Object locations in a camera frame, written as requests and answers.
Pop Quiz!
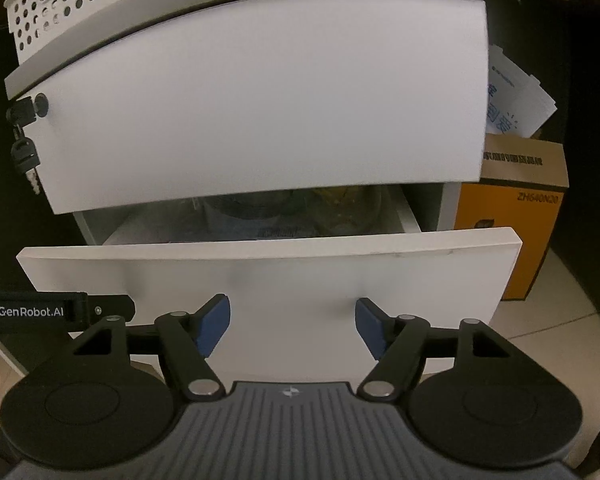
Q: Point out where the white perforated plastic basket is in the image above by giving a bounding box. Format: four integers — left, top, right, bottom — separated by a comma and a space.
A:
3, 0, 193, 67

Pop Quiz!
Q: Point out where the white drawer cabinet grey top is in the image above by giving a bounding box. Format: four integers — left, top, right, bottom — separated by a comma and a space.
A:
3, 0, 524, 382

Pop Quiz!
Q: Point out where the tall white drawer with lock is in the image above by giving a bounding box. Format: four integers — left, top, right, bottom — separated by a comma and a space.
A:
17, 0, 491, 216

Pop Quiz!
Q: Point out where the black hanging key on ring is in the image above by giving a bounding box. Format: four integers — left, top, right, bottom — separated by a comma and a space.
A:
10, 125, 44, 196

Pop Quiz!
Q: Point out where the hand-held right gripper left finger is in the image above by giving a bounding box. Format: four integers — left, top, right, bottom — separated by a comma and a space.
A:
70, 294, 231, 403

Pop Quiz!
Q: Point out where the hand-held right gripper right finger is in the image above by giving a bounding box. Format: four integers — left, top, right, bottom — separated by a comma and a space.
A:
355, 297, 514, 403

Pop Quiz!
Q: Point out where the orange cardboard box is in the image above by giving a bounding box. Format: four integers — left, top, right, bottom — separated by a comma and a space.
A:
452, 133, 570, 302

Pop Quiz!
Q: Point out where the white paper packets blue print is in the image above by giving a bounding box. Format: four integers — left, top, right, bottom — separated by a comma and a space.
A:
484, 43, 559, 139

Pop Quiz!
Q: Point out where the black key in lock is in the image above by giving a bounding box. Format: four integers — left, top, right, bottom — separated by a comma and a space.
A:
7, 92, 50, 126

